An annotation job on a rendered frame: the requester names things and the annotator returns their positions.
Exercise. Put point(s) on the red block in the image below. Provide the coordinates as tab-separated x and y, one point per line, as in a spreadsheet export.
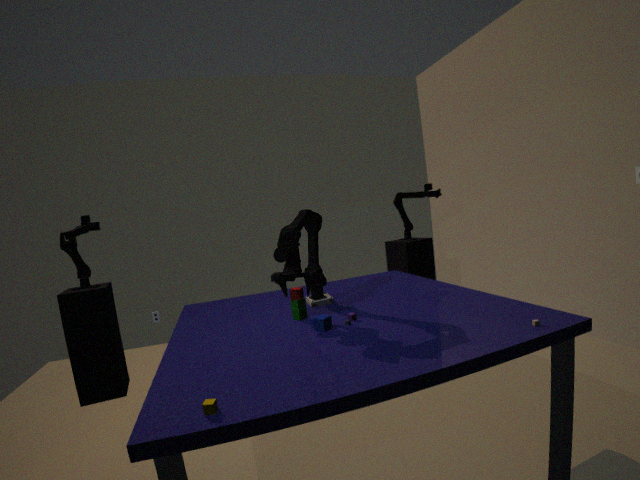
296	293

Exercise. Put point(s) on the blue cube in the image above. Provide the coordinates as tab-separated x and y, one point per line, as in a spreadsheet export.
322	323

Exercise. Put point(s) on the small olive-yellow cube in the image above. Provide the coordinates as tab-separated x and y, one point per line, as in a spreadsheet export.
210	406

